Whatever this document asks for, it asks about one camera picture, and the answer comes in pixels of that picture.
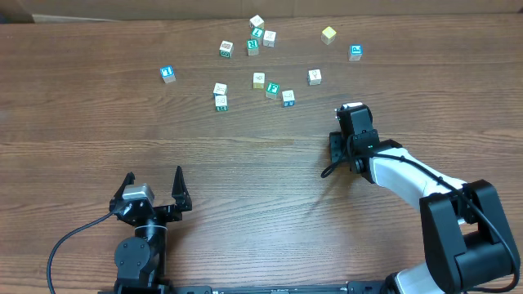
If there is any green F letter block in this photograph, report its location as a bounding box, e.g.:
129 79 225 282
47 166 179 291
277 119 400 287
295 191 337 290
265 82 280 100

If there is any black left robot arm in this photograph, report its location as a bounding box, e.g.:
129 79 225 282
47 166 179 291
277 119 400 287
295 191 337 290
110 167 192 293

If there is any blue T letter block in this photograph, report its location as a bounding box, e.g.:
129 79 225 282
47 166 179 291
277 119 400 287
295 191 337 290
282 90 295 107

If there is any blue-top block far left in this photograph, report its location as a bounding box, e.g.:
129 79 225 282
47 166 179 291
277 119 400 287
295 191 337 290
160 65 177 83

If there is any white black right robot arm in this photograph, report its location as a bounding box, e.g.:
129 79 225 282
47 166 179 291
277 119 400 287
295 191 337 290
321 102 521 293

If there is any green R letter block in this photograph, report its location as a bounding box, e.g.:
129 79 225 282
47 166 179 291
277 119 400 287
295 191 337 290
215 95 228 112

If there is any plain wooden block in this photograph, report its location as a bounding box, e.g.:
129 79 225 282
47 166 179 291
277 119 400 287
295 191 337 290
212 82 228 96
249 15 265 29

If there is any rear plain wooden block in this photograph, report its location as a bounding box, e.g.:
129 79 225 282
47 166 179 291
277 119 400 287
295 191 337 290
249 15 265 29

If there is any blue P letter block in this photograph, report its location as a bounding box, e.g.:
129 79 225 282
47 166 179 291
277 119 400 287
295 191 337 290
349 44 363 61

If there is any green B letter block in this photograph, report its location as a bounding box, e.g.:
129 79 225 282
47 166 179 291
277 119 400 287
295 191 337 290
219 40 234 58

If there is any yellow-top block far right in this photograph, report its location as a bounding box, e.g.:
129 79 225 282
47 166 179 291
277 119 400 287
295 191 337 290
321 26 337 45

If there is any yellow-sided wooden block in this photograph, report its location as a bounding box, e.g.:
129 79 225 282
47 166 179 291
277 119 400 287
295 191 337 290
253 73 266 89

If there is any blue D letter block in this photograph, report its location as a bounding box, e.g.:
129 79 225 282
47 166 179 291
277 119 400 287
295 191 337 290
307 69 322 86

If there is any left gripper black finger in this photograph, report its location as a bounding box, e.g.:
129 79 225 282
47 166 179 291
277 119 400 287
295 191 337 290
171 166 192 212
110 171 136 204

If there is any plain top wooden block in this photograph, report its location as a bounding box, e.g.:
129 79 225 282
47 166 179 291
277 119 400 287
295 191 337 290
212 82 228 96

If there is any green L letter block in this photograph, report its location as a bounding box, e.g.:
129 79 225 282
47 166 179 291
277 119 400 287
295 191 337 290
250 27 264 43

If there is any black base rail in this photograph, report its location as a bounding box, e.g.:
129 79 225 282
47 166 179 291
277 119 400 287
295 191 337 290
100 281 395 294

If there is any green-top R block rear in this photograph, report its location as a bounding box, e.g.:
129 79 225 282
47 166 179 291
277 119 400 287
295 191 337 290
246 39 259 56

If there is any blue-sided wooden block rear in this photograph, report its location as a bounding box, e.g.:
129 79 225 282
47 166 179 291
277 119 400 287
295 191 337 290
262 30 276 47

